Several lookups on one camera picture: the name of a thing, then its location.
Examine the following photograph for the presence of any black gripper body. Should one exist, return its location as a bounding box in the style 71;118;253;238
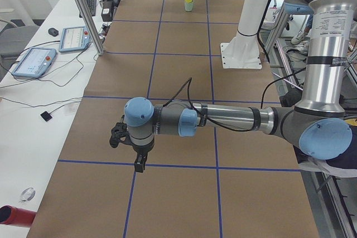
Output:
133;143;155;160

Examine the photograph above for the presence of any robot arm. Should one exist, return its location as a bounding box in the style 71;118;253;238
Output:
110;0;356;178

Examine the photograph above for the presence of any green plastic cup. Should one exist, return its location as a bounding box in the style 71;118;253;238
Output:
184;2;194;12

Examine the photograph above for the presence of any black box with label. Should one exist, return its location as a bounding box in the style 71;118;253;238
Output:
101;1;114;22

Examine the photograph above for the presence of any black keyboard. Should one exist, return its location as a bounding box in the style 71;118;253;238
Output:
86;0;97;16

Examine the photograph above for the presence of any small black square device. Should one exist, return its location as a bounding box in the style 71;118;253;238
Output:
40;111;52;122

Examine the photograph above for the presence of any clear tape roll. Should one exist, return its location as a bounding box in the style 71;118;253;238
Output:
19;187;36;203

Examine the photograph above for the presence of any far teach pendant tablet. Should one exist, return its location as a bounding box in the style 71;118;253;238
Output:
59;26;91;53

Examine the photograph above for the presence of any teach pendant tablet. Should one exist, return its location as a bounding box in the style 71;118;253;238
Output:
12;47;57;78
59;26;91;53

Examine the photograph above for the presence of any near teach pendant tablet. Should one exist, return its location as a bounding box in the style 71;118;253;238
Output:
12;47;57;78

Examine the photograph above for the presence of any red cylinder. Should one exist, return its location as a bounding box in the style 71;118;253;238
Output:
1;205;36;227

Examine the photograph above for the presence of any black computer mouse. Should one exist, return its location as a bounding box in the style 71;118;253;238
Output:
48;27;59;37

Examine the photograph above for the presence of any grey office chair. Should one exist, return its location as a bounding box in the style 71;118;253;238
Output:
1;19;40;80

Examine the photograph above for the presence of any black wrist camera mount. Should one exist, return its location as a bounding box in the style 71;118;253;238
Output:
109;115;132;148

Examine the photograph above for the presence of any black camera cable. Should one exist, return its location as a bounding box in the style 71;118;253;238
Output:
163;67;307;132

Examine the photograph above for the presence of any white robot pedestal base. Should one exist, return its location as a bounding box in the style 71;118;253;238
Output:
220;0;271;70

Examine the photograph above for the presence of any aluminium frame post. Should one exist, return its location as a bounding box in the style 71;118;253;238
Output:
75;0;104;56

